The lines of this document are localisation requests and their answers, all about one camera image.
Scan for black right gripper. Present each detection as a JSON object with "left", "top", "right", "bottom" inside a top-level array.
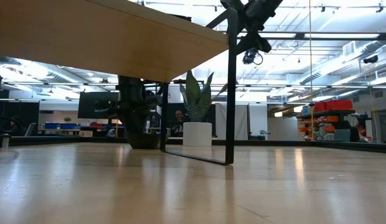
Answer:
[{"left": 220, "top": 0, "right": 286, "bottom": 56}]

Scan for black partition panel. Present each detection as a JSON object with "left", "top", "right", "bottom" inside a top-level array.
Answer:
[
  {"left": 0, "top": 100, "right": 42, "bottom": 134},
  {"left": 167, "top": 102, "right": 216, "bottom": 138}
]

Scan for white paper sign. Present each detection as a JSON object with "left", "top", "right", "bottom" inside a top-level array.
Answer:
[{"left": 167, "top": 85, "right": 182, "bottom": 103}]

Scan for black wavy square mini plate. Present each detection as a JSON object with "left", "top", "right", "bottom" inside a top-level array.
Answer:
[{"left": 126, "top": 133, "right": 163, "bottom": 150}]

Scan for black overhead frame bar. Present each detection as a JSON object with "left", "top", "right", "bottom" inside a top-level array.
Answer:
[{"left": 238, "top": 30, "right": 386, "bottom": 40}]

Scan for black ceiling-mounted device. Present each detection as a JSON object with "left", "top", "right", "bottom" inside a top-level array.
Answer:
[{"left": 362, "top": 54, "right": 379, "bottom": 65}]

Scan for snake plant in white pot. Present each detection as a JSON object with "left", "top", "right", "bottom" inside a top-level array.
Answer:
[{"left": 179, "top": 70, "right": 228, "bottom": 147}]

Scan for red storage bin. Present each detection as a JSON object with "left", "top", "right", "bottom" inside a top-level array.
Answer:
[{"left": 313, "top": 99, "right": 354, "bottom": 113}]

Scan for black hanging overhead camera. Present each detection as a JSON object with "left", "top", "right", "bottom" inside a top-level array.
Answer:
[{"left": 242, "top": 48, "right": 264, "bottom": 66}]

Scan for black small square mini plate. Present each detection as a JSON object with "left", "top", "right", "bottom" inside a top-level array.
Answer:
[{"left": 170, "top": 13, "right": 193, "bottom": 22}]

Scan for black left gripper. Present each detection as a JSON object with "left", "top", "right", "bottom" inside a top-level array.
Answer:
[{"left": 101, "top": 94, "right": 164, "bottom": 138}]

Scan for person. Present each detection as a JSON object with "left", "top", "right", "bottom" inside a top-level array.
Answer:
[
  {"left": 170, "top": 109, "right": 190, "bottom": 138},
  {"left": 7, "top": 119, "right": 27, "bottom": 136}
]

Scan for white curtain screen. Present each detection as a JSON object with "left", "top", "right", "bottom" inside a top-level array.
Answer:
[{"left": 215, "top": 103, "right": 268, "bottom": 141}]

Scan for storage rack with orange bins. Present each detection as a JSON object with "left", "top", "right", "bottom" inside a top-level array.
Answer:
[{"left": 296, "top": 108, "right": 373, "bottom": 143}]

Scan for black wall monitor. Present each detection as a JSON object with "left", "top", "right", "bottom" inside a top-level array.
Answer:
[{"left": 77, "top": 91, "right": 121, "bottom": 120}]

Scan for black aluminium table frame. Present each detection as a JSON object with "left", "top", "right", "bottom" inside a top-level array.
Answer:
[{"left": 0, "top": 135, "right": 386, "bottom": 154}]

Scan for wooden riser shelf black legs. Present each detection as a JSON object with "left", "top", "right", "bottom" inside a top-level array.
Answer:
[{"left": 0, "top": 0, "right": 238, "bottom": 166}]

